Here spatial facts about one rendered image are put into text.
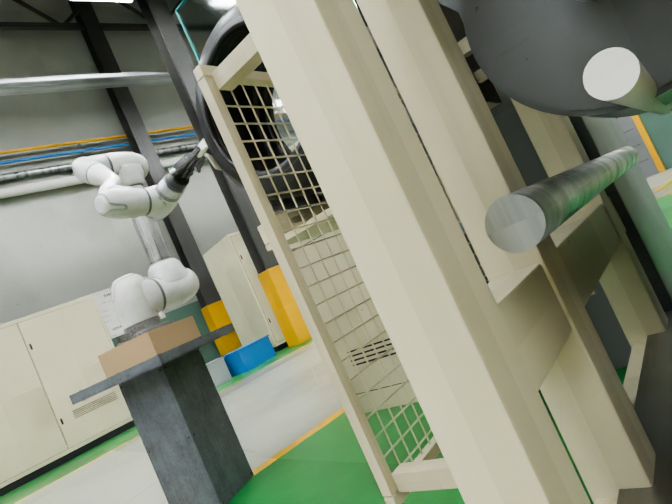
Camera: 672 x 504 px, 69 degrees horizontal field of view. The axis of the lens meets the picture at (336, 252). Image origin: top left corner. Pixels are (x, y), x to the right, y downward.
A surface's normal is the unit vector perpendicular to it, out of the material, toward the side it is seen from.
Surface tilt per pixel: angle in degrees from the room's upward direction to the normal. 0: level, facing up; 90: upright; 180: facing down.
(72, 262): 90
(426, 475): 90
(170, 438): 90
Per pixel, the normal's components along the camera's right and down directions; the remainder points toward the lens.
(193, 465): -0.33, 0.10
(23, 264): 0.57, -0.30
